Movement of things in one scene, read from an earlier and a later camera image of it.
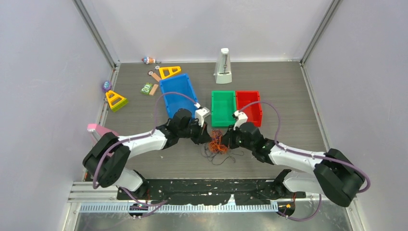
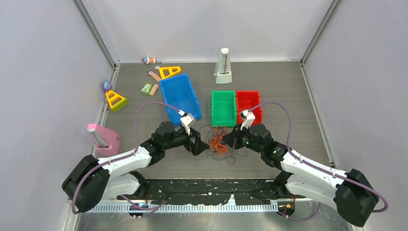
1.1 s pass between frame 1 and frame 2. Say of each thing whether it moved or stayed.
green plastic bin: stayed
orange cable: stayed
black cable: moved
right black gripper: stayed
